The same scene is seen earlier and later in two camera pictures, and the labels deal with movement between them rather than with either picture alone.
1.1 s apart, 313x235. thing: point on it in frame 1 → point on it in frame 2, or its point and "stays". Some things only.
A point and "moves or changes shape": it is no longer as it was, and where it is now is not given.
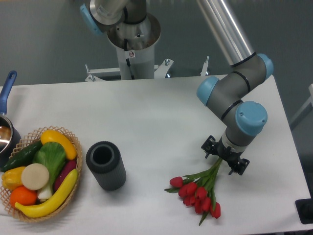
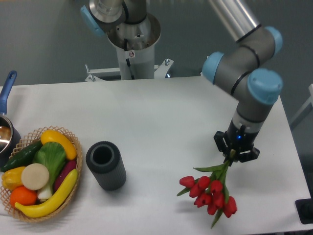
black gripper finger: [210, 146] → [221, 142]
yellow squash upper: [51, 135] stays
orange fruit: [23, 196] stays
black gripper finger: [240, 167] → [246, 156]
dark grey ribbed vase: [104, 159] stays
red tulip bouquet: [196, 190] moves or changes shape
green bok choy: [52, 154] stays
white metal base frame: [160, 71] stays
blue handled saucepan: [10, 141] stays
